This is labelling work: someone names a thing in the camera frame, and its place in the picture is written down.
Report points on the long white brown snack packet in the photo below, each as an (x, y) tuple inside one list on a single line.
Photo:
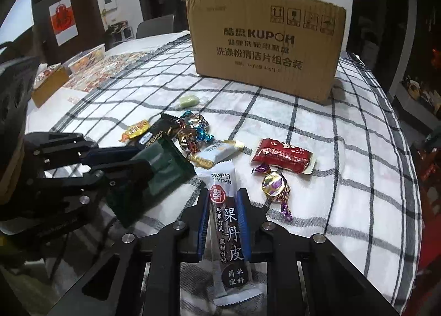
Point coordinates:
[(224, 226)]

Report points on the blue silver foil candy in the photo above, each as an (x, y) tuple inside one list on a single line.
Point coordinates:
[(194, 119)]

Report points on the black cracker packet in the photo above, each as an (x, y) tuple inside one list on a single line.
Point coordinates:
[(158, 130)]

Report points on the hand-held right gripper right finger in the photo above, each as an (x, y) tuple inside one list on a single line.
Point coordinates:
[(242, 226)]

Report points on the cardboard box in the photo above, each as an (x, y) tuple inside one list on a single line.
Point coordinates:
[(262, 43)]

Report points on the white wall panel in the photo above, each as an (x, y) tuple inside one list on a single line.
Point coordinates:
[(110, 4)]

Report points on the patterned table mat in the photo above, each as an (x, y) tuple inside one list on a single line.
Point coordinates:
[(113, 67)]

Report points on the checked tablecloth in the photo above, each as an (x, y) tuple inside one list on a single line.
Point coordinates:
[(344, 198)]

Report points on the red snack packet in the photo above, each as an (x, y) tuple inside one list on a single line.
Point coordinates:
[(280, 155)]

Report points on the white storage rack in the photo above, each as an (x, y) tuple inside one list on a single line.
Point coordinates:
[(120, 33)]

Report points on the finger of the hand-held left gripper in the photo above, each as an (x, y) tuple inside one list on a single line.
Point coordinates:
[(131, 173), (113, 154)]

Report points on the grey leather chair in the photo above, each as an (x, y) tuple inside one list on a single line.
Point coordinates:
[(155, 26)]

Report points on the purple gold wrapped candy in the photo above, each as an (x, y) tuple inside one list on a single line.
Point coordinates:
[(274, 183)]

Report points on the yellow wrapped candy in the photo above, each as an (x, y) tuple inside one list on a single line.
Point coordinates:
[(136, 130)]

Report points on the white plastic basket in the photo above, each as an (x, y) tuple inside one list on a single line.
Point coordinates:
[(86, 59)]

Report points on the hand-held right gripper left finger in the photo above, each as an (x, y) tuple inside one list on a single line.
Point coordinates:
[(203, 233)]

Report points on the brown gold foil candy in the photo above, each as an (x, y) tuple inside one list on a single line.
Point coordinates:
[(186, 137)]

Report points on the white snack bar packet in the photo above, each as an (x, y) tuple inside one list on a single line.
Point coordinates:
[(217, 152)]

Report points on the dark wooden door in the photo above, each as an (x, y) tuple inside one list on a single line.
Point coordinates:
[(88, 9)]

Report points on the gold foil wrapped candy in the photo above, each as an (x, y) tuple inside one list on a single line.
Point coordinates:
[(199, 161)]

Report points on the brown tissue box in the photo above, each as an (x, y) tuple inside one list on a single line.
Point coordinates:
[(48, 90)]

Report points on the red and white door poster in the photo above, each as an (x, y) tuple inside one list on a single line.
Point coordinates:
[(63, 19)]

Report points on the low white cabinet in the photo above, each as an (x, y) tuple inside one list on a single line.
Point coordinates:
[(417, 109)]

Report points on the dark green snack packet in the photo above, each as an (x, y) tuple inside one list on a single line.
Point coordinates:
[(162, 171)]

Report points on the green candy in clear wrapper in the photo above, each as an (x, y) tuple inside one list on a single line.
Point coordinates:
[(188, 100)]

